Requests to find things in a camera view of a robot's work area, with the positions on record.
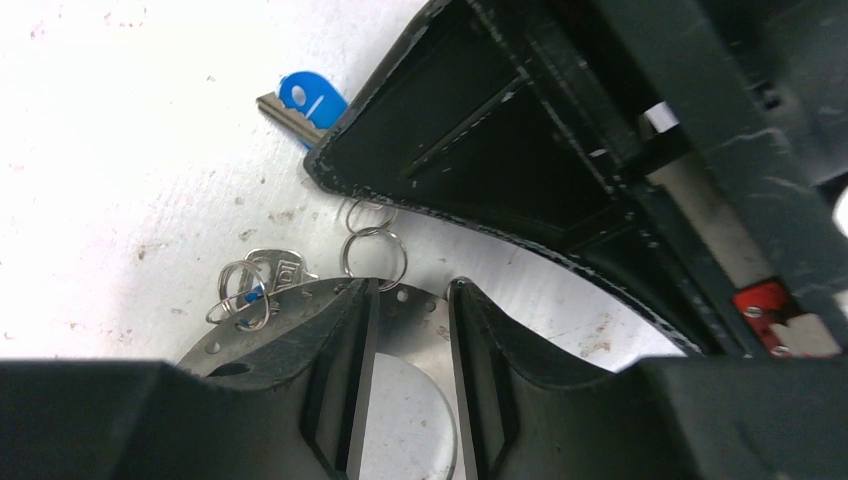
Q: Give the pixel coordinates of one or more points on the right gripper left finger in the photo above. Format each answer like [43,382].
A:
[294,408]

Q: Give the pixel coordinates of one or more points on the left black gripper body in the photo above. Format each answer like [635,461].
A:
[741,254]

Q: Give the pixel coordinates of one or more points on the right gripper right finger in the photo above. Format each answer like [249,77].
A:
[530,410]

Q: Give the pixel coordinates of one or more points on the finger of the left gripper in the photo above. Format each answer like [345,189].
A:
[518,119]

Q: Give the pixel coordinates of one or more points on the round metal keyring disc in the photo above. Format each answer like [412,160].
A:
[411,431]

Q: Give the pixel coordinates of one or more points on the blue capped key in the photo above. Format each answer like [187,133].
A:
[306,104]
[265,271]

